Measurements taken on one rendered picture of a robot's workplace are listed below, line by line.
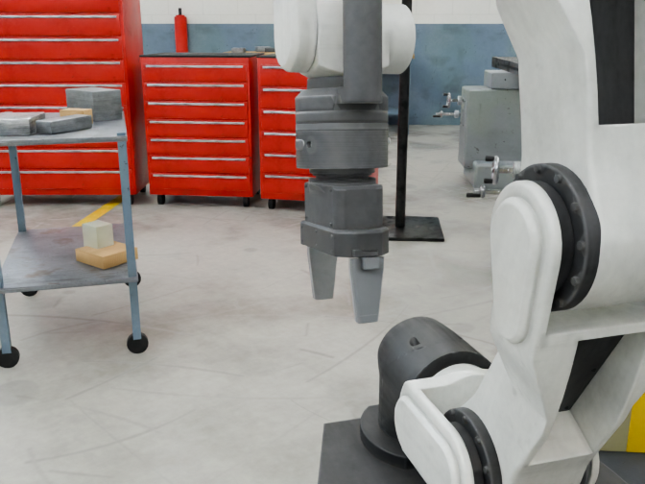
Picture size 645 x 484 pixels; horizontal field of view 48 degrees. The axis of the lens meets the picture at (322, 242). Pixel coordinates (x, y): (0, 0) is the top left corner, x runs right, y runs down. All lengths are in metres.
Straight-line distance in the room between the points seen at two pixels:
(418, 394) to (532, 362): 0.30
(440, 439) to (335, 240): 0.36
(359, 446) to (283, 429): 1.16
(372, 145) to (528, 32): 0.19
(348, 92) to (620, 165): 0.25
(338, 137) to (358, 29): 0.10
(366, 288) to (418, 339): 0.46
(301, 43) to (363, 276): 0.21
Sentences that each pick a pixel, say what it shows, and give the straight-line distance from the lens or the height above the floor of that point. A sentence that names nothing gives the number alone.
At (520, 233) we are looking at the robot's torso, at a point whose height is 1.02.
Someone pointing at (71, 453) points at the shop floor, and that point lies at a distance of 2.34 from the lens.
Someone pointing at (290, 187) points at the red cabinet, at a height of 0.17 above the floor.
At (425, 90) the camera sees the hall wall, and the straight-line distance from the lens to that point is 9.21.
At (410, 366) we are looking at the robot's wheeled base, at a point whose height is 0.73.
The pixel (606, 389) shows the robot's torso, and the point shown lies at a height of 0.83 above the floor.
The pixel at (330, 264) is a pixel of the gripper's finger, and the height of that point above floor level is 0.96.
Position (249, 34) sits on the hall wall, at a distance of 9.31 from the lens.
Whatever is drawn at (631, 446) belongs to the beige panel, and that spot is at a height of 0.05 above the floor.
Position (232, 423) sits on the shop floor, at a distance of 2.39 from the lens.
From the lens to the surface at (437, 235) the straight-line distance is 4.31.
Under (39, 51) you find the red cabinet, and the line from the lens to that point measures 5.21.
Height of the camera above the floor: 1.21
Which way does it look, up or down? 17 degrees down
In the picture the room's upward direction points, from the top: straight up
